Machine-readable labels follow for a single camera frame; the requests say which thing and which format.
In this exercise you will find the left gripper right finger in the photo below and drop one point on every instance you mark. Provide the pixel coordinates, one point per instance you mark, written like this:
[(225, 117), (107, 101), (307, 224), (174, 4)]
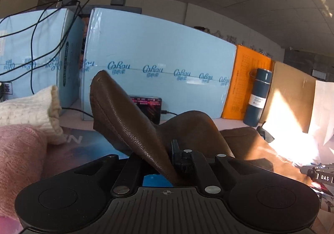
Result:
[(193, 169)]

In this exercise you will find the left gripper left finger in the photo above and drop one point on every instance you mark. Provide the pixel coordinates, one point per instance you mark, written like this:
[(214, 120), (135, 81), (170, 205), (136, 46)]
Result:
[(131, 176)]

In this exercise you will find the brown leather jacket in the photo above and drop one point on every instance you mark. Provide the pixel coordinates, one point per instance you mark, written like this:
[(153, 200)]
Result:
[(120, 121)]

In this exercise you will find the white paper bag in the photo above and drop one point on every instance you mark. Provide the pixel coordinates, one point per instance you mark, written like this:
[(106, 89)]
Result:
[(321, 123)]

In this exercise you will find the blue printed table mat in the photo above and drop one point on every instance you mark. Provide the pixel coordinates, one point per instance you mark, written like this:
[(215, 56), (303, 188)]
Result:
[(80, 147)]

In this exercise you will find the smartphone with lit screen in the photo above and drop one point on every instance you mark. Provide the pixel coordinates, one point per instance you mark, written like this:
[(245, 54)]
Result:
[(150, 107)]

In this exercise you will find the brown cardboard box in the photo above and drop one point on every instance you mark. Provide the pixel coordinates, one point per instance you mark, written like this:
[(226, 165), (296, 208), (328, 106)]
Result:
[(290, 98)]

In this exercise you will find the dark blue vacuum bottle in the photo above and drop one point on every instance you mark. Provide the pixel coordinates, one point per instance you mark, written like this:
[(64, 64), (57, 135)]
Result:
[(258, 97)]

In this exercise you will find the pink knit sweater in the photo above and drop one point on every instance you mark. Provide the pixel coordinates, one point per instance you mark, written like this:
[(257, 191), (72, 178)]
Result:
[(23, 151)]

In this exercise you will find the cream knit sweater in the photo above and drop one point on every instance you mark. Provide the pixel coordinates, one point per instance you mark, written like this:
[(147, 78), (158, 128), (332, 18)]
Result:
[(41, 110)]

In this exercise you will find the large light blue box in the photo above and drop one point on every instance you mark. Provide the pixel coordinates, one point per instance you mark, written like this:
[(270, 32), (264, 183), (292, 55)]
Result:
[(150, 57)]

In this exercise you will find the orange cardboard box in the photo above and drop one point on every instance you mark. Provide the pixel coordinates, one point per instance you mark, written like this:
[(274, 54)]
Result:
[(246, 63)]

